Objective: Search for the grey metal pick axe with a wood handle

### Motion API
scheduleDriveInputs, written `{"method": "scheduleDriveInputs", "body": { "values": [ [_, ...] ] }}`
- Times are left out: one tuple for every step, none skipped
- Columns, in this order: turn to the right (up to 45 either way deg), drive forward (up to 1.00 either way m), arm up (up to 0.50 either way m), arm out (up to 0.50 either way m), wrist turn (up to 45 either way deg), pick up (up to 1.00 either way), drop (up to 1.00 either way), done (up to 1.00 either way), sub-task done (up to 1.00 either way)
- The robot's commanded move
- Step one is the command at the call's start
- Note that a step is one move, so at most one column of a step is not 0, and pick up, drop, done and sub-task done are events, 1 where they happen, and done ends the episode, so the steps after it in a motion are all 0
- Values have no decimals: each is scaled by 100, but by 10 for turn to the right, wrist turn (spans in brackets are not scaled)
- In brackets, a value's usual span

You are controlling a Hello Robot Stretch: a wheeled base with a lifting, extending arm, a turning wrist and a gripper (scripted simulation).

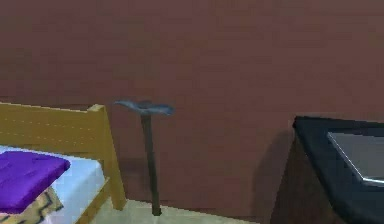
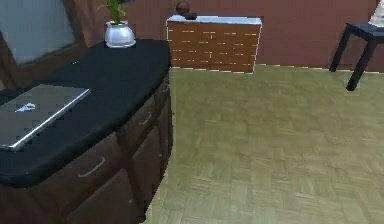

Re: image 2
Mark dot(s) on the brown white-topped chest of drawers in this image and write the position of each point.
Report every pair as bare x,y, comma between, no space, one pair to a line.
213,46

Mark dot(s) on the black side table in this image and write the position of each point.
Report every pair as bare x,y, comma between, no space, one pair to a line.
361,43

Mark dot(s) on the dark brown black-topped cabinet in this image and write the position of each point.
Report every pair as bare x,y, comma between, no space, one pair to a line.
110,100

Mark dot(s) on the white object on table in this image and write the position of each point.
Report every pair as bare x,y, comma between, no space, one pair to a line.
378,16

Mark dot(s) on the green plant in silver pot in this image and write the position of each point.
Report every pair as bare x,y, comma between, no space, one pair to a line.
119,33

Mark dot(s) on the grey closed laptop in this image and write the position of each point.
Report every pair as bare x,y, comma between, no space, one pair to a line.
33,113

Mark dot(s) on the brown ball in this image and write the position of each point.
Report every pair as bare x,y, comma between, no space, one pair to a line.
182,7

